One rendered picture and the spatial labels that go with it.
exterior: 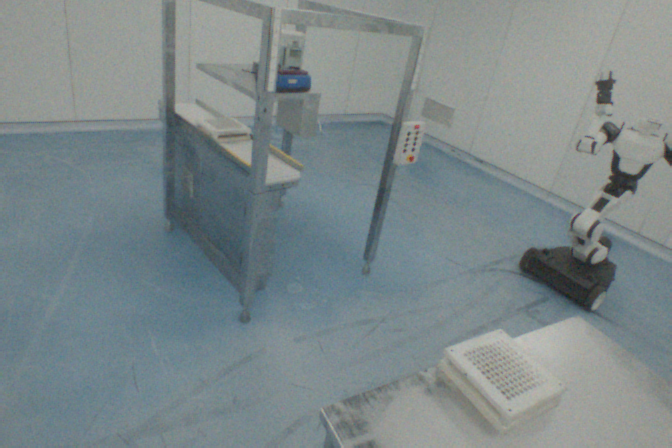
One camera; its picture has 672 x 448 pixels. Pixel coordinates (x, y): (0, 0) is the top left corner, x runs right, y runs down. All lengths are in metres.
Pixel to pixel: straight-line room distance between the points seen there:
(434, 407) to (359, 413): 0.21
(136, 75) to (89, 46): 0.51
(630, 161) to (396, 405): 2.72
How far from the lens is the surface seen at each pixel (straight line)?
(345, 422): 1.22
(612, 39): 5.28
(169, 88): 3.02
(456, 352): 1.39
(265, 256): 2.70
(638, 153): 3.59
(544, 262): 3.70
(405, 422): 1.27
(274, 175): 2.31
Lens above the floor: 1.78
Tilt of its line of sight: 25 degrees down
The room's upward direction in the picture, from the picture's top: 10 degrees clockwise
